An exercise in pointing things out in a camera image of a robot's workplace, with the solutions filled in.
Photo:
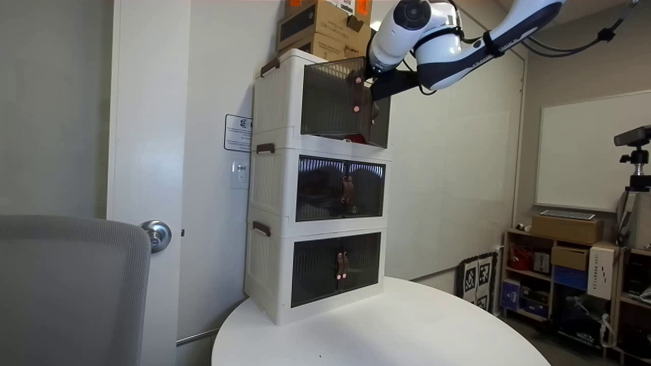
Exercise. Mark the blue storage bin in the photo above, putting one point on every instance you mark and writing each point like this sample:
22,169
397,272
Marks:
571,279

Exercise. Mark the white wall switch plate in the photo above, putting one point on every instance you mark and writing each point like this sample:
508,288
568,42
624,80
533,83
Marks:
238,172

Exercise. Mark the white stackable cabinet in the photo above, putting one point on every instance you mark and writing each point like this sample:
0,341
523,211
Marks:
272,183
267,271
277,108

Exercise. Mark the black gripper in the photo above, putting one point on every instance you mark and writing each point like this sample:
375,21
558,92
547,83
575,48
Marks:
389,81

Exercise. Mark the white whiteboard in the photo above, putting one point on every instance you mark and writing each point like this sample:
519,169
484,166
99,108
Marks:
583,155

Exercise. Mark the silver door knob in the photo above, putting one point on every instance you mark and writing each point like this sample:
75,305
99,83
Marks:
158,234

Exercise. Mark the white room door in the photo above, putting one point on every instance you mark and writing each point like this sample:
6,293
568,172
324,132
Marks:
148,135

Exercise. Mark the black camera tripod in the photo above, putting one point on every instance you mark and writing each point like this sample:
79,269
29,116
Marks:
638,176

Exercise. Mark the black white marker board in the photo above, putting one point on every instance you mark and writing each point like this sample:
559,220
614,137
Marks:
480,281

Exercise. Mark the brown cardboard box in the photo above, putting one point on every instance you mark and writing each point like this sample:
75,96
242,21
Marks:
326,27

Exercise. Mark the white box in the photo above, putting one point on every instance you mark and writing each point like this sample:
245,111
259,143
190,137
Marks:
600,271

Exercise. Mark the small red object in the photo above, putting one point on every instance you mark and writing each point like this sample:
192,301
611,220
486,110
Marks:
354,138

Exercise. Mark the black camera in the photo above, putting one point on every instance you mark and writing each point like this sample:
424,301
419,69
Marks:
633,135

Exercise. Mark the red shelf item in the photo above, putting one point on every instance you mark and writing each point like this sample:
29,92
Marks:
522,259

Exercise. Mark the dark shelf unit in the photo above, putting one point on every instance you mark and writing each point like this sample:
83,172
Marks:
633,318

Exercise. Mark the wooden shelf unit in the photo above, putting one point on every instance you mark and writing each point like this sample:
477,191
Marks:
550,274

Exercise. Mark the smoked ribbed cabinet door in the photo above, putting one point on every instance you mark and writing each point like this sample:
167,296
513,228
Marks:
311,271
363,260
379,122
326,102
368,190
318,190

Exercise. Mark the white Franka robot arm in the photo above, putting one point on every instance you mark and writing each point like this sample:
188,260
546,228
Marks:
439,41

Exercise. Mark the grey office chair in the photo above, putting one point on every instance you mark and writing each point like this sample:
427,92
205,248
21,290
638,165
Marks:
68,290

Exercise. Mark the flat cardboard box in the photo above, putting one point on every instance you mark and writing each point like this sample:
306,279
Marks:
565,228

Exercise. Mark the small cardboard box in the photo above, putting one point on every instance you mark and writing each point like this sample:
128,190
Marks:
571,256

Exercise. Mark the white wall sign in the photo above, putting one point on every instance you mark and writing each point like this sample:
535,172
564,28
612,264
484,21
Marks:
238,132

